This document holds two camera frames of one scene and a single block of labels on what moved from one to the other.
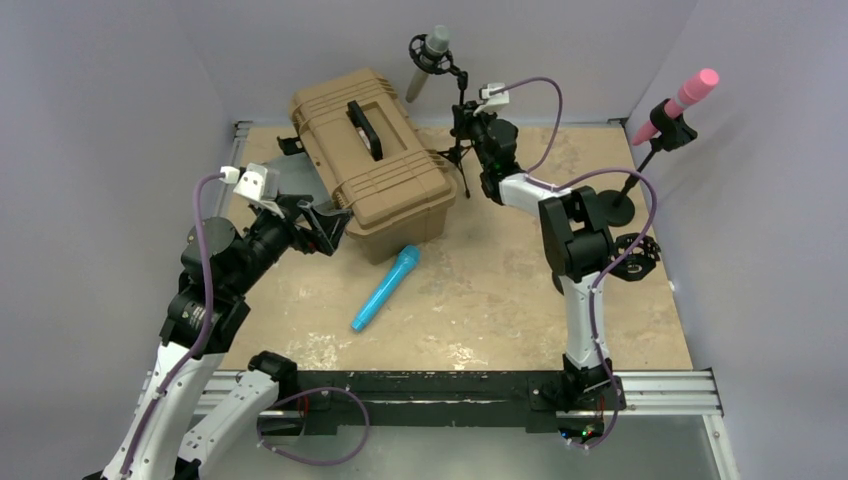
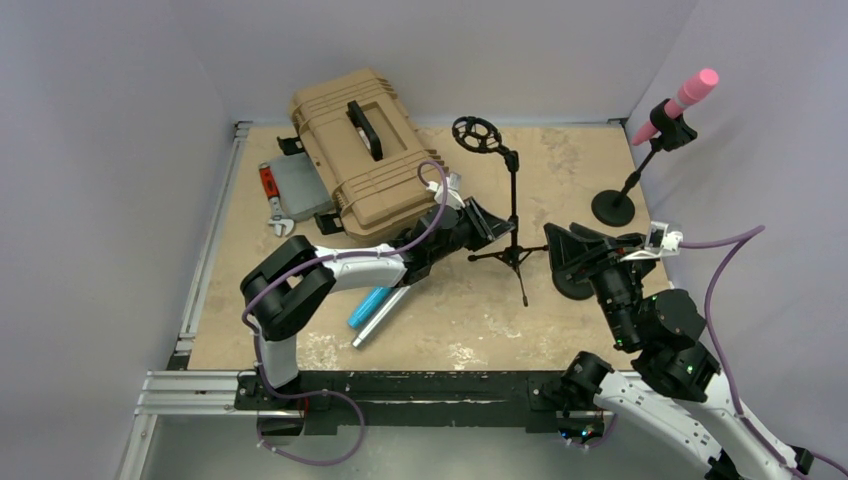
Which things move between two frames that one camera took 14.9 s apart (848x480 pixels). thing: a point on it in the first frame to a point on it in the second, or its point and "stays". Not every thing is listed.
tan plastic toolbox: [368, 146] stays
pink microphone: [703, 82] stays
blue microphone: [406, 259] stays
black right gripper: [471, 106] to [595, 250]
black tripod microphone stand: [417, 53] to [480, 135]
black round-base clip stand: [617, 208] stays
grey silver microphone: [437, 42] to [380, 316]
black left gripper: [328, 226] to [490, 227]
